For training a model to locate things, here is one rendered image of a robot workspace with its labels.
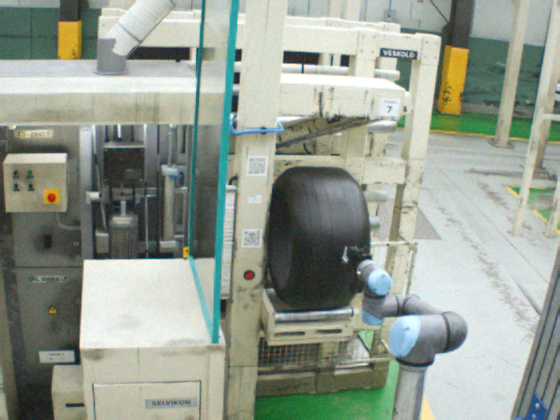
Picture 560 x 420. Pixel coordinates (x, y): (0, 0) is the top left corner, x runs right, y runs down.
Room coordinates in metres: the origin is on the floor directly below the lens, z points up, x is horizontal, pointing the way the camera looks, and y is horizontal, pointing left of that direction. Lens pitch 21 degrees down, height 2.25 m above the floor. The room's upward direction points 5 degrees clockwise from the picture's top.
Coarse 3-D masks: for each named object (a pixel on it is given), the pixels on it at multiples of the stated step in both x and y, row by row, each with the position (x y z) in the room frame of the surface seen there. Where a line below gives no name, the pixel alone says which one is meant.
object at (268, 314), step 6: (264, 294) 2.47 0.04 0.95; (264, 300) 2.41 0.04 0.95; (264, 306) 2.38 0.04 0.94; (270, 306) 2.37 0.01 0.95; (264, 312) 2.37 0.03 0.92; (270, 312) 2.32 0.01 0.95; (264, 318) 2.37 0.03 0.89; (270, 318) 2.31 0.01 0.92; (264, 324) 2.36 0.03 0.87; (270, 324) 2.31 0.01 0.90; (270, 330) 2.32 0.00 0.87
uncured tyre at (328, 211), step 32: (288, 192) 2.46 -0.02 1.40; (320, 192) 2.41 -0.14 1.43; (352, 192) 2.44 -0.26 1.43; (288, 224) 2.81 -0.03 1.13; (320, 224) 2.31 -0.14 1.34; (352, 224) 2.34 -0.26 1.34; (288, 256) 2.75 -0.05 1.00; (320, 256) 2.27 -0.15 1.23; (288, 288) 2.34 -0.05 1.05; (320, 288) 2.28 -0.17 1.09
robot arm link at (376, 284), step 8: (368, 264) 2.05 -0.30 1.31; (376, 264) 2.06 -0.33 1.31; (368, 272) 2.00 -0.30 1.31; (376, 272) 1.98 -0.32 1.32; (384, 272) 1.98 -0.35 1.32; (368, 280) 1.97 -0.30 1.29; (376, 280) 1.94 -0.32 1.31; (384, 280) 1.95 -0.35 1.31; (368, 288) 1.97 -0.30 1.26; (376, 288) 1.94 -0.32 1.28; (384, 288) 1.95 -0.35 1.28
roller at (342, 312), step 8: (280, 312) 2.38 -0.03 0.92; (288, 312) 2.38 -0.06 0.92; (296, 312) 2.39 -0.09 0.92; (304, 312) 2.40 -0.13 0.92; (312, 312) 2.41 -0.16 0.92; (320, 312) 2.41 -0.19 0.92; (328, 312) 2.42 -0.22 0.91; (336, 312) 2.43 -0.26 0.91; (344, 312) 2.44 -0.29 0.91; (352, 312) 2.45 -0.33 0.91; (280, 320) 2.36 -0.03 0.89; (288, 320) 2.38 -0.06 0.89; (296, 320) 2.39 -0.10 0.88
